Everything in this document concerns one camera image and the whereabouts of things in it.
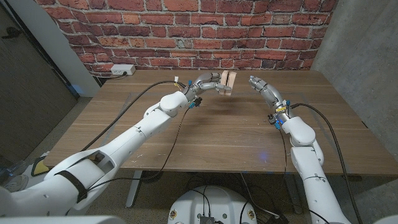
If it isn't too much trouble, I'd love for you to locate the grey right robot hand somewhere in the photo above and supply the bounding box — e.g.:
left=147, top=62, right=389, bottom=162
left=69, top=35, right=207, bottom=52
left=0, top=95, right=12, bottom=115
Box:
left=248, top=75, right=292, bottom=118

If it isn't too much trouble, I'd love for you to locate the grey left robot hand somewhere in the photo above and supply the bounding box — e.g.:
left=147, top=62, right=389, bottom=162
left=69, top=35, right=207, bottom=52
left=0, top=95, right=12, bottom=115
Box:
left=182, top=72, right=226, bottom=101

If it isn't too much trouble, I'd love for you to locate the light wooden block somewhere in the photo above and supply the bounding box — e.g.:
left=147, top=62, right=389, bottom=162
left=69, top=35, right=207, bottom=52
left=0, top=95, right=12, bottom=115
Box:
left=218, top=70, right=238, bottom=96

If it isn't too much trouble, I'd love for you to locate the red brick printed backdrop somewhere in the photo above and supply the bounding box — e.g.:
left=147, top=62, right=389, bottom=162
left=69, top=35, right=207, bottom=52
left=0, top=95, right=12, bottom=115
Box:
left=34, top=0, right=340, bottom=77

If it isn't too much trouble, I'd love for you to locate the white power strip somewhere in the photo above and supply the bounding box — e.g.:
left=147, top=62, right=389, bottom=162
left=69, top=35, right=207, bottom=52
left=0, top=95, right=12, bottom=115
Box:
left=110, top=64, right=137, bottom=77

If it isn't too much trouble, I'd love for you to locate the grey table leg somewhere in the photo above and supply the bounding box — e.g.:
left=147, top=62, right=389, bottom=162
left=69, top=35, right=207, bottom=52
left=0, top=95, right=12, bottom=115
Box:
left=284, top=174, right=304, bottom=215

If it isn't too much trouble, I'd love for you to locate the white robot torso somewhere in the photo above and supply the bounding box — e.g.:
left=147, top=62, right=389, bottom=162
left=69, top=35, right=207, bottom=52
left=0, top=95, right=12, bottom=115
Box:
left=167, top=185, right=258, bottom=224

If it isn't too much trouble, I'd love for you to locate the white table leg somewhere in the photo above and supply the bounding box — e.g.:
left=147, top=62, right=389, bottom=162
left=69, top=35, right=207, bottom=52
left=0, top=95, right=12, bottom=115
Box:
left=125, top=170, right=144, bottom=208

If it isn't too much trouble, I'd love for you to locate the grey sneaker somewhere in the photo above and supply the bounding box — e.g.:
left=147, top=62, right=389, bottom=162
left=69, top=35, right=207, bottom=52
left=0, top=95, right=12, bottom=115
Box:
left=4, top=174, right=29, bottom=192

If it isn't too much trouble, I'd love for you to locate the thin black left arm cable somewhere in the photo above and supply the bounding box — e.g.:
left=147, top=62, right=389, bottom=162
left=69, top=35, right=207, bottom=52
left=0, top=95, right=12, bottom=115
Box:
left=83, top=105, right=191, bottom=191

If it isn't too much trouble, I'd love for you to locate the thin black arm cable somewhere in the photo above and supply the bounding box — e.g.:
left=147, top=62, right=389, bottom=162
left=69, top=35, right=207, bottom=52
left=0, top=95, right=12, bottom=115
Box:
left=278, top=127, right=330, bottom=224
left=83, top=105, right=191, bottom=191

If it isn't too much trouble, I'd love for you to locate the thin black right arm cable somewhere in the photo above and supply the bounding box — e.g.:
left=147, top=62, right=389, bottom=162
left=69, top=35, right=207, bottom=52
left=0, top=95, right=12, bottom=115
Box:
left=278, top=127, right=330, bottom=224

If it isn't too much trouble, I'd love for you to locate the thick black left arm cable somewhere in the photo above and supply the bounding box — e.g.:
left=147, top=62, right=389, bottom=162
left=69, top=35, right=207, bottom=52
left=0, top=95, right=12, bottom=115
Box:
left=80, top=80, right=187, bottom=152

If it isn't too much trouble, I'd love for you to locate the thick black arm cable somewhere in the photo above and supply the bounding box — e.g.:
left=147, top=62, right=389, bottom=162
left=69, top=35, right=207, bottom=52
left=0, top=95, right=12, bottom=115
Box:
left=289, top=103, right=364, bottom=224
left=80, top=80, right=187, bottom=152

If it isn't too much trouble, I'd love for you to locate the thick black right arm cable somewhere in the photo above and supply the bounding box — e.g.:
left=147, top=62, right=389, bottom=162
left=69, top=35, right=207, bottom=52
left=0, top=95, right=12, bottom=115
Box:
left=289, top=103, right=364, bottom=224

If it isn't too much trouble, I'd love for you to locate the white floor cable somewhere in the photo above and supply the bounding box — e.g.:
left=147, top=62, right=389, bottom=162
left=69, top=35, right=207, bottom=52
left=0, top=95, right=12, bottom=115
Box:
left=239, top=173, right=282, bottom=220

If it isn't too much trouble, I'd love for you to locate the black torso cable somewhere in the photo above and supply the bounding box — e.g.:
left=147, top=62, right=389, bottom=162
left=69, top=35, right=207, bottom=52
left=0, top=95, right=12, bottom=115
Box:
left=234, top=198, right=248, bottom=224
left=189, top=188, right=212, bottom=217

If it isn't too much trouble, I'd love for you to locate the black door handle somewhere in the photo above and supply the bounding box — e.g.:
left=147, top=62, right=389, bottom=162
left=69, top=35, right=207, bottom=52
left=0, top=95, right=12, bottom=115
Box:
left=1, top=27, right=22, bottom=40

